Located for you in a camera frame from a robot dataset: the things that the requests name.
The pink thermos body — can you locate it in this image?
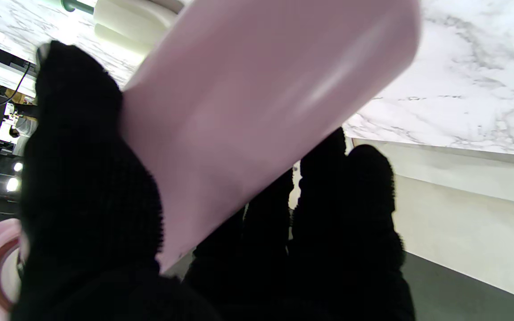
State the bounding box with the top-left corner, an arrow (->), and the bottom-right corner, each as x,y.
121,0 -> 422,272

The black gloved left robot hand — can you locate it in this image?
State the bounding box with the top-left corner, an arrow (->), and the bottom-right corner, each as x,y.
12,40 -> 416,321

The cream fabric sofa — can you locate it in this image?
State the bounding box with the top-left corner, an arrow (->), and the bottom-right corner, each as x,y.
351,138 -> 514,308

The sponge cup brush green handle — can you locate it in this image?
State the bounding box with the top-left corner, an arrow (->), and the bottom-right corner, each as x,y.
61,0 -> 184,56

